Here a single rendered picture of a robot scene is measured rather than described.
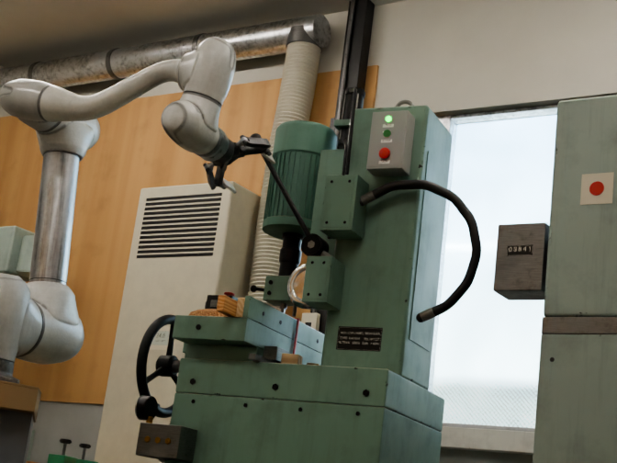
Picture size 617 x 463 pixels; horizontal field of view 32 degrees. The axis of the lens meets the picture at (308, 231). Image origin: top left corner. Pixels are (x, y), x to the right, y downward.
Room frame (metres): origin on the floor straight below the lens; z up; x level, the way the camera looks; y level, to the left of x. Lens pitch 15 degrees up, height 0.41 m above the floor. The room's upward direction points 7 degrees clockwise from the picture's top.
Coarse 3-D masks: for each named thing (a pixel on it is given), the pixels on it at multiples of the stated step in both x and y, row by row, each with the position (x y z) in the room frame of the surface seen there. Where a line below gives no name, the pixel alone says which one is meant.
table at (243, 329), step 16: (176, 320) 2.75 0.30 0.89; (192, 320) 2.73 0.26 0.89; (208, 320) 2.71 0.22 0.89; (224, 320) 2.69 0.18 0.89; (240, 320) 2.67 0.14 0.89; (176, 336) 2.75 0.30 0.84; (192, 336) 2.73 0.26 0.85; (208, 336) 2.71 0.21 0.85; (224, 336) 2.69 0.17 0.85; (240, 336) 2.67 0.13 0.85; (256, 336) 2.72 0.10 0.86; (272, 336) 2.79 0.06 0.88; (304, 352) 2.97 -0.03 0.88
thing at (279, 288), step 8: (272, 280) 2.91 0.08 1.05; (280, 280) 2.90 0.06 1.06; (264, 288) 2.92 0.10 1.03; (272, 288) 2.91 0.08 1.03; (280, 288) 2.90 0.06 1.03; (264, 296) 2.92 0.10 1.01; (272, 296) 2.91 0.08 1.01; (280, 296) 2.89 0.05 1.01; (272, 304) 2.96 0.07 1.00; (280, 304) 2.93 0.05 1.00; (288, 304) 2.93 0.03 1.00
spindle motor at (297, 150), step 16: (288, 128) 2.86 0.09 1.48; (304, 128) 2.84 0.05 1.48; (320, 128) 2.85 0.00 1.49; (288, 144) 2.85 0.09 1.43; (304, 144) 2.84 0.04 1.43; (320, 144) 2.85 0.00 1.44; (288, 160) 2.85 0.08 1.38; (304, 160) 2.84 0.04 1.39; (272, 176) 2.89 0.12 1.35; (288, 176) 2.85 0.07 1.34; (304, 176) 2.84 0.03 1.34; (272, 192) 2.88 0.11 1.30; (288, 192) 2.85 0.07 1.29; (304, 192) 2.85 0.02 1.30; (272, 208) 2.88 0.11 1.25; (288, 208) 2.85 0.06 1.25; (304, 208) 2.85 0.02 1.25; (272, 224) 2.86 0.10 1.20; (288, 224) 2.84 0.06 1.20
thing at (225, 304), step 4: (220, 296) 2.63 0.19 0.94; (224, 296) 2.62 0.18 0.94; (220, 300) 2.63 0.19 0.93; (224, 300) 2.62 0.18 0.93; (228, 300) 2.64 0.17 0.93; (232, 300) 2.66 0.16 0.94; (236, 300) 2.67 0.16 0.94; (220, 304) 2.63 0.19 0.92; (224, 304) 2.62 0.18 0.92; (228, 304) 2.64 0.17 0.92; (232, 304) 2.66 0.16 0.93; (236, 304) 2.68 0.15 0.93; (220, 308) 2.63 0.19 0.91; (224, 308) 2.63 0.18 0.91; (228, 308) 2.64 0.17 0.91; (232, 308) 2.66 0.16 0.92; (236, 308) 2.68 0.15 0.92; (220, 312) 2.65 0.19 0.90; (224, 312) 2.64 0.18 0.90; (228, 312) 2.64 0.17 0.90; (232, 312) 2.66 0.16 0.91; (232, 316) 2.68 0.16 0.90
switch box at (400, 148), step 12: (372, 120) 2.65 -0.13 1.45; (384, 120) 2.64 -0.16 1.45; (396, 120) 2.62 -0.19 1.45; (408, 120) 2.62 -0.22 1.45; (372, 132) 2.65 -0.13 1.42; (396, 132) 2.62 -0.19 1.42; (408, 132) 2.62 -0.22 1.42; (372, 144) 2.65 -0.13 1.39; (384, 144) 2.63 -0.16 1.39; (396, 144) 2.62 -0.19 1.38; (408, 144) 2.63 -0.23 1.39; (372, 156) 2.65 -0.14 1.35; (396, 156) 2.62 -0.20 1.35; (408, 156) 2.64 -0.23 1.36; (372, 168) 2.65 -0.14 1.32; (384, 168) 2.63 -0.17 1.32; (396, 168) 2.62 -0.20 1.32; (408, 168) 2.65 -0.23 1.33
